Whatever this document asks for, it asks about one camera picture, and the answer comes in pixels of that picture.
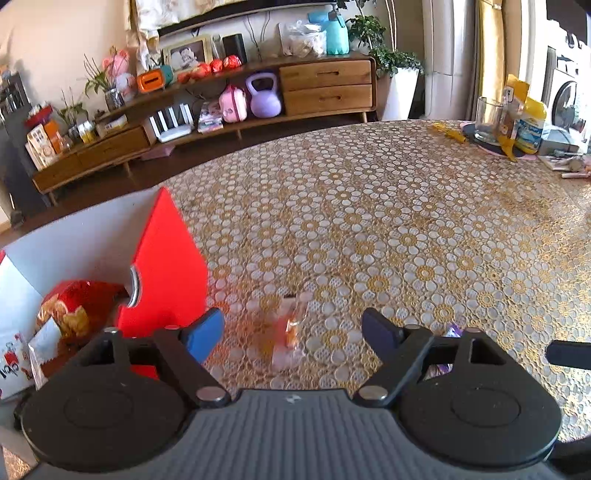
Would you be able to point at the floral cloth cover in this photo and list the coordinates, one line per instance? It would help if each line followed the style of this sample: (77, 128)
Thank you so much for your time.
(142, 19)

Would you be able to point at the red cardboard box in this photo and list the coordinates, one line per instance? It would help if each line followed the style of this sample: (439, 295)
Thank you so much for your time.
(138, 236)

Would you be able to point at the black side cabinet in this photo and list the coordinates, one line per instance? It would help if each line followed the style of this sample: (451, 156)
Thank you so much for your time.
(17, 167)

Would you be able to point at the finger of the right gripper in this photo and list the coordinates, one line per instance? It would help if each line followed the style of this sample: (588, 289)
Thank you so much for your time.
(569, 354)

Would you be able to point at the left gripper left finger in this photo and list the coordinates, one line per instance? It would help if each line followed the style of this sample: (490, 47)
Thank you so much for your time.
(177, 355)

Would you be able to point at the wooden tv cabinet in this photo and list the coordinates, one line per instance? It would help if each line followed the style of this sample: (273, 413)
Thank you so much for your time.
(308, 88)

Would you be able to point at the white standing air conditioner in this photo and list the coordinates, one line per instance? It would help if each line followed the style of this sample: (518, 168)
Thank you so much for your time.
(449, 40)

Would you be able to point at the glass cup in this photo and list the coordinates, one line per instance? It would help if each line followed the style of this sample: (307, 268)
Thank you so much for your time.
(488, 118)

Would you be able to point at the grey box on table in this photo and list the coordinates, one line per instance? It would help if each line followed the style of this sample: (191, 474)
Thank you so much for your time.
(556, 141)

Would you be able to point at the white router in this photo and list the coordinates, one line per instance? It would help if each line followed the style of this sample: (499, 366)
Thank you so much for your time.
(171, 123)

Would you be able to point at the orange radio box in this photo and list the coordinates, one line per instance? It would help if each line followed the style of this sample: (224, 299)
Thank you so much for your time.
(150, 81)

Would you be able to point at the clear plastic bag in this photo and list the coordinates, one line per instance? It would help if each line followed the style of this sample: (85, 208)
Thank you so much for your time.
(301, 39)

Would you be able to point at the purple kettlebell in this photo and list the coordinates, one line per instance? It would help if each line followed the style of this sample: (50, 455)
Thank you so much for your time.
(263, 103)

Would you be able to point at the washing machine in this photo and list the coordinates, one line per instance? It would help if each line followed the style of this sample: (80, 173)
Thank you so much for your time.
(563, 93)

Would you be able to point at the white snack wrapper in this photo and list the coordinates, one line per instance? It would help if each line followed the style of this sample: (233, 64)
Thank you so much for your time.
(43, 347)

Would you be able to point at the clear orange jelly packet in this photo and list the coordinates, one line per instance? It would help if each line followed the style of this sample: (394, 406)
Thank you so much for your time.
(288, 321)

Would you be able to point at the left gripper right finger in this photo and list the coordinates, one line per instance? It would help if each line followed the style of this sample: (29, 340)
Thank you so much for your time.
(402, 351)

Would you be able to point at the pink plush doll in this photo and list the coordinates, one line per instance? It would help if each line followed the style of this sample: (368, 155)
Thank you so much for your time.
(117, 68)

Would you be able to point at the red chips bag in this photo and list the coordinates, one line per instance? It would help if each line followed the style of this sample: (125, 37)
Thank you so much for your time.
(81, 309)

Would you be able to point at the black speaker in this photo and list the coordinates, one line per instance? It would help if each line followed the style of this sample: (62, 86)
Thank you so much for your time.
(233, 45)

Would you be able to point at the red apples row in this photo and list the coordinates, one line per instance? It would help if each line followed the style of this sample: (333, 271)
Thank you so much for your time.
(204, 70)

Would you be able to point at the teal water jug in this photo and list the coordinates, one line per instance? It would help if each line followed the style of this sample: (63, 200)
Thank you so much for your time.
(334, 26)

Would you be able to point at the gold curtain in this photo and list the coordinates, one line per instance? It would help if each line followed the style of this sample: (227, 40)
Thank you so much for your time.
(488, 67)

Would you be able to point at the small yellow wrapper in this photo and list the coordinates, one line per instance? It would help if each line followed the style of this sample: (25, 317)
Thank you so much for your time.
(449, 132)

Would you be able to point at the stack of booklets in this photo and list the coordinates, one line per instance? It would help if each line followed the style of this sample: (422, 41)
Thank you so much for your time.
(210, 117)

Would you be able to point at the framed photo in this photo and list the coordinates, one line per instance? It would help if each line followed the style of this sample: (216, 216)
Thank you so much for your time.
(187, 54)

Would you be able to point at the tv screen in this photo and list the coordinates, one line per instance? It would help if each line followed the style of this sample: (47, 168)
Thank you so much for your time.
(231, 10)

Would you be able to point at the yellow sachet in cup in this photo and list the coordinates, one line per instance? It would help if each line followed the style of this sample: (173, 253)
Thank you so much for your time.
(515, 94)

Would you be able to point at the potted green tree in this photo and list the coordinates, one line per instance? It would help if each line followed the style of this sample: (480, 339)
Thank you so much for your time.
(397, 71)

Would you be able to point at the white red drink pouch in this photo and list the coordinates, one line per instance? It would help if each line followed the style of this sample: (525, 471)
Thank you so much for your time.
(15, 368)

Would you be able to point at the yellow lid wipes canister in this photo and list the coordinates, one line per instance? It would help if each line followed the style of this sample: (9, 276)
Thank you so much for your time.
(530, 126)

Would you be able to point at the small purple candy packet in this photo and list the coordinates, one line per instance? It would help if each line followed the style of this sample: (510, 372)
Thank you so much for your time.
(445, 352)

